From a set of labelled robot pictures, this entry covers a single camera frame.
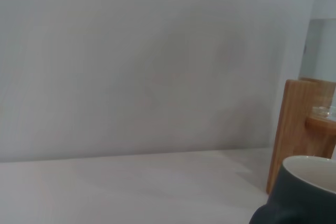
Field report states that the wooden dispenser stand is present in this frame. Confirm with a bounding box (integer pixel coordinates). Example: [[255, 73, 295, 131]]
[[266, 78, 336, 195]]

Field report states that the glass water dispenser jar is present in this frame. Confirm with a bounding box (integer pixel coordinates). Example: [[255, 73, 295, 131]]
[[298, 18, 336, 120]]

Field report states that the dark teal ceramic mug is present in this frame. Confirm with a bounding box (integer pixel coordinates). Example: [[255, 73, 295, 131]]
[[248, 155, 336, 224]]

